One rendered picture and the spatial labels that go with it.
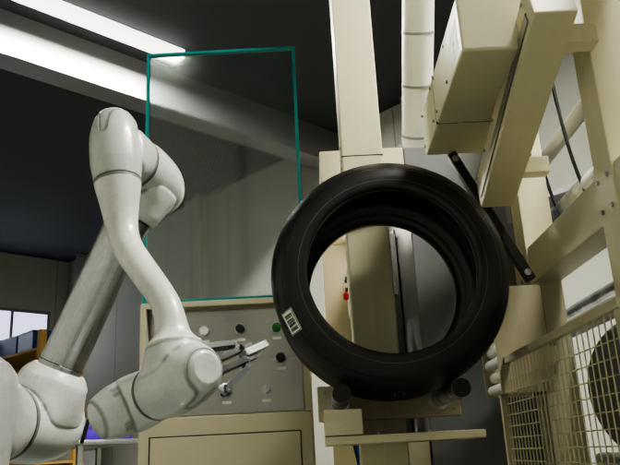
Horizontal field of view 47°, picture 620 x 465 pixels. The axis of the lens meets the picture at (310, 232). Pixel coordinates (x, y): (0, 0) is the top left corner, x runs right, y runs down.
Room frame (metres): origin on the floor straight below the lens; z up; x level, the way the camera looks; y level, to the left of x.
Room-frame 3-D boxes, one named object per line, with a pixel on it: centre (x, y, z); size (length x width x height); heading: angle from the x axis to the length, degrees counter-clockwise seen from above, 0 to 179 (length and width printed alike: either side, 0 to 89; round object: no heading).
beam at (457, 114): (1.76, -0.49, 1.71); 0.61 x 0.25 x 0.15; 0
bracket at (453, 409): (2.07, -0.20, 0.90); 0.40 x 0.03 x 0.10; 90
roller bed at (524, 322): (2.11, -0.58, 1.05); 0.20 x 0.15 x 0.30; 0
